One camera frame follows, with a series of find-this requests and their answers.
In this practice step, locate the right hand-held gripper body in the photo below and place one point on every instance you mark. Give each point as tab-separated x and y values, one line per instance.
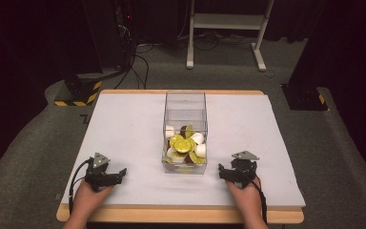
244	170

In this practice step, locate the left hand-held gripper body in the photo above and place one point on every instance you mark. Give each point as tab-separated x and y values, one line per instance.
97	175

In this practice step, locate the person's left hand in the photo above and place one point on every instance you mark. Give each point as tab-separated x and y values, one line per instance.
87	200

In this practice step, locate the person's right hand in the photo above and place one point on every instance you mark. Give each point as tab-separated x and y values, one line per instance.
247	198

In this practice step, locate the pile of green white pieces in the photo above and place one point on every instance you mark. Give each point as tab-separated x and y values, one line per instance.
184	146

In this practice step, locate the white foam mat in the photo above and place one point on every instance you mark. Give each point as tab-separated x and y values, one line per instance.
133	127

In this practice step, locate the wooden table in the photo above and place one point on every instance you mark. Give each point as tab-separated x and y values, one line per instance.
178	215

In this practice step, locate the clear plastic box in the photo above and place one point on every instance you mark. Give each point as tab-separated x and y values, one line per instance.
185	105

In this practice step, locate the black yellow striped stand base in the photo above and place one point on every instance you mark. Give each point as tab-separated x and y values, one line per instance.
77	95

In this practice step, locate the dark equipment rack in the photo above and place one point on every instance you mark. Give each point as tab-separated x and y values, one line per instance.
124	31

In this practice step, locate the white metal stand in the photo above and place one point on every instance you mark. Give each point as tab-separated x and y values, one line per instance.
227	21

